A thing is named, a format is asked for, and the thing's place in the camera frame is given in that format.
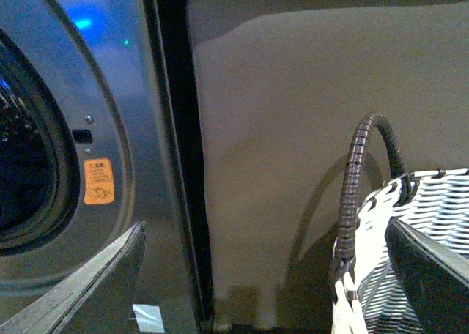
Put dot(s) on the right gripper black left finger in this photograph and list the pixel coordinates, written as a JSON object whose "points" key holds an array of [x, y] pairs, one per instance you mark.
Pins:
{"points": [[96, 298]]}

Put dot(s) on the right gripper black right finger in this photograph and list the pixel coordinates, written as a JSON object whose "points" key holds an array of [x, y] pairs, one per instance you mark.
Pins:
{"points": [[433, 277]]}

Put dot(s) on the grey front-load washing machine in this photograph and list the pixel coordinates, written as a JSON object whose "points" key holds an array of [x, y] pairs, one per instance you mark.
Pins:
{"points": [[86, 79]]}

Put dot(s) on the orange warning sticker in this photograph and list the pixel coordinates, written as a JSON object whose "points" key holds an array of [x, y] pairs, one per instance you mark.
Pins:
{"points": [[99, 181]]}

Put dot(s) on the dark wrapped basket handle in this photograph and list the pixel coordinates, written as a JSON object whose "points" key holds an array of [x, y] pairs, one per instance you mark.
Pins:
{"points": [[348, 206]]}

